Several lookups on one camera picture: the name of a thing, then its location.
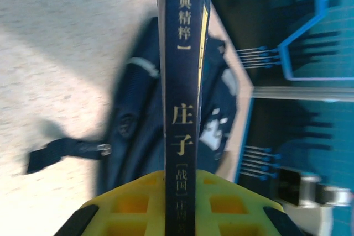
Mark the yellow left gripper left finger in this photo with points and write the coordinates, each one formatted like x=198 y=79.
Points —
x=130 y=205

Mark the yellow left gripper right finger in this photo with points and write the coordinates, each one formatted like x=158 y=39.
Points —
x=229 y=205

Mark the navy blue backpack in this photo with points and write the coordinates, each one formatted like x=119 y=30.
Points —
x=138 y=109

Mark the thick navy book gold lettering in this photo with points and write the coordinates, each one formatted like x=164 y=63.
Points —
x=181 y=81

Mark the blue table edge strip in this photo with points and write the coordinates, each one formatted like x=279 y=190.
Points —
x=244 y=136

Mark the aluminium frame post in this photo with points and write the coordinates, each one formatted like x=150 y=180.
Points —
x=304 y=93

